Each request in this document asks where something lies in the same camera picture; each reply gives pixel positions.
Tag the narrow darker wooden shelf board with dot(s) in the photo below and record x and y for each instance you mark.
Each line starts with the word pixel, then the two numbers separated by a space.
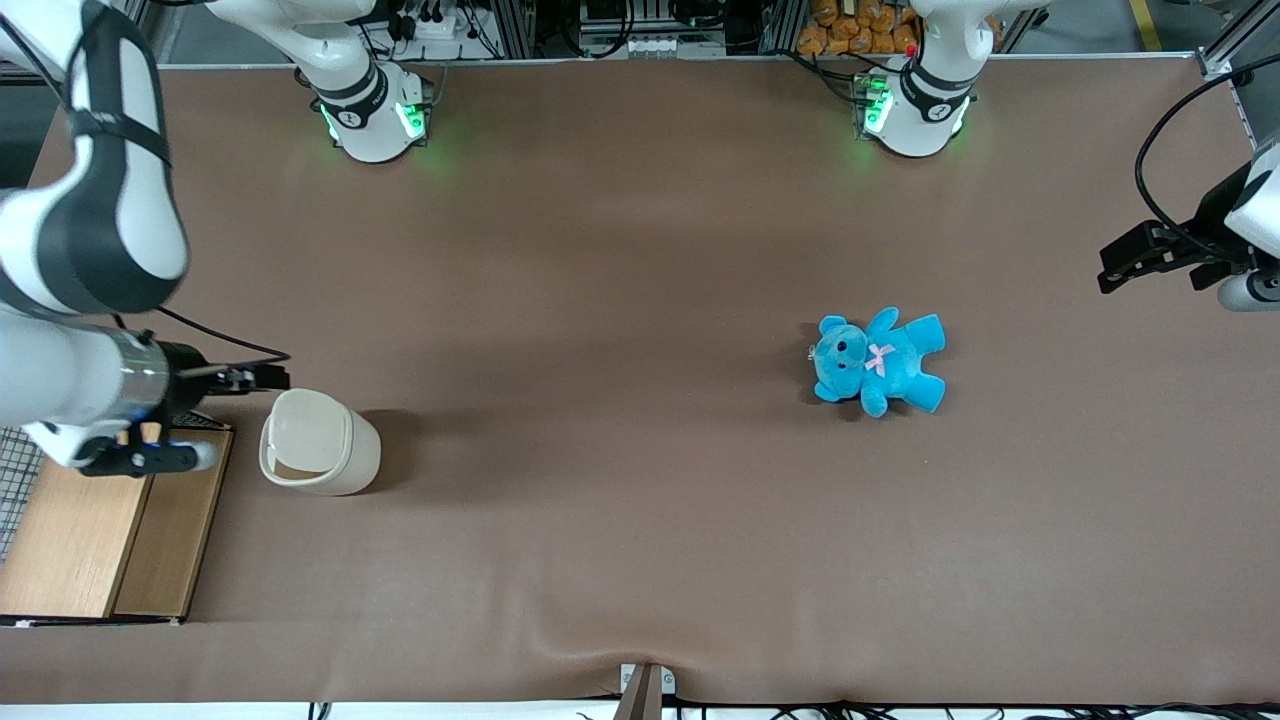
pixel 170 540

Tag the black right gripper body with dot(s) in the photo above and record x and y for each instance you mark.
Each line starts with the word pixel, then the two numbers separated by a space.
pixel 183 364

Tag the aluminium frame profile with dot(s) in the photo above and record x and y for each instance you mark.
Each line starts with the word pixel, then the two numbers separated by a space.
pixel 1235 45

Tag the brown table cover mat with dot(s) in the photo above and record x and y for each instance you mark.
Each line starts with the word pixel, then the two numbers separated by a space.
pixel 600 400

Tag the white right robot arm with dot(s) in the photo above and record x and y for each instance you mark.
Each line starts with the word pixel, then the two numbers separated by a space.
pixel 60 385

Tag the cream plastic trash can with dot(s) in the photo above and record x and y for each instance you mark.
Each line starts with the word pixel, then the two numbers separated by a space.
pixel 360 465

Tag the white power strip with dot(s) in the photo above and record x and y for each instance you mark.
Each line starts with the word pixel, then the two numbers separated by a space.
pixel 435 25

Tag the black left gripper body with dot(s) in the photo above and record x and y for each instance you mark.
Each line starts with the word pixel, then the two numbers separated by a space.
pixel 1207 224

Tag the blue plush teddy bear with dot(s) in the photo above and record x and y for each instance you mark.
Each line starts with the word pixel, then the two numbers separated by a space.
pixel 900 362

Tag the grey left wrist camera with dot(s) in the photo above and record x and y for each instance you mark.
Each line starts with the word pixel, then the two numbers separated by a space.
pixel 1250 292

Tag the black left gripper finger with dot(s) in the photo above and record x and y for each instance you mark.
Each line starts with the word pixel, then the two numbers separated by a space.
pixel 1213 277
pixel 1125 265

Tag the grey metal mount bracket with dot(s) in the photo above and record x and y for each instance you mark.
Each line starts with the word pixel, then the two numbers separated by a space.
pixel 640 700

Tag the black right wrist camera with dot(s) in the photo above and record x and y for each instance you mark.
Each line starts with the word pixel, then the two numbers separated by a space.
pixel 150 459

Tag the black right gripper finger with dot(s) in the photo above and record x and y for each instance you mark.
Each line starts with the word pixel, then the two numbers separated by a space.
pixel 270 378
pixel 228 381

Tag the light wooden shelf board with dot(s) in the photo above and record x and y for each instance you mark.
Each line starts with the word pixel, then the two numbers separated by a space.
pixel 60 540

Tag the cream trash can lid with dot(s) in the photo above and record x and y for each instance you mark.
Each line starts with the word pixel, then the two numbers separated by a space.
pixel 315 425

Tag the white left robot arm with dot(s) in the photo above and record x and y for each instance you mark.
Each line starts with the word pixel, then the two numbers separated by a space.
pixel 915 135

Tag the white terminal block row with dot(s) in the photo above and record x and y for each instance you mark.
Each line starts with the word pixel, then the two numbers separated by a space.
pixel 650 45

